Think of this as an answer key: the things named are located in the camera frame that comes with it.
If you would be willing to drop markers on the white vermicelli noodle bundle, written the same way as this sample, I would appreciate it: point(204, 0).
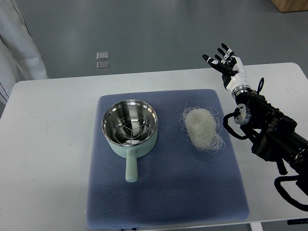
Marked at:
point(202, 128)

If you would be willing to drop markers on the upper metal floor plate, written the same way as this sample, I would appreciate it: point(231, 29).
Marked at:
point(102, 55)

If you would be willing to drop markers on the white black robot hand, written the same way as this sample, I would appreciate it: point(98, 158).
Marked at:
point(231, 68)

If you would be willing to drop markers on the lower metal floor plate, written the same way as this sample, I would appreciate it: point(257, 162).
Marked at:
point(102, 65)

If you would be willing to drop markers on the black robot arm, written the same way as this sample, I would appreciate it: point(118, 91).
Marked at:
point(273, 137)

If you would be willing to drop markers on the person in white coat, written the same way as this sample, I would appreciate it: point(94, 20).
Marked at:
point(19, 56)

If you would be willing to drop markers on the wooden box corner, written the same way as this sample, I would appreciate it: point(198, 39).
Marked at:
point(287, 6)

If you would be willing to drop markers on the blue textured mat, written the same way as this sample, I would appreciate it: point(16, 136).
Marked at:
point(177, 183)

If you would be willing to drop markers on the wire steaming rack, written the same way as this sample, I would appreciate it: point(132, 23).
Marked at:
point(132, 130)

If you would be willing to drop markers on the metal floor plate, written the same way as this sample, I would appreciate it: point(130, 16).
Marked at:
point(102, 55)
point(102, 65)

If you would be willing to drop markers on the mint green steel pot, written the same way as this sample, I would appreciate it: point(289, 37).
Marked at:
point(130, 152)

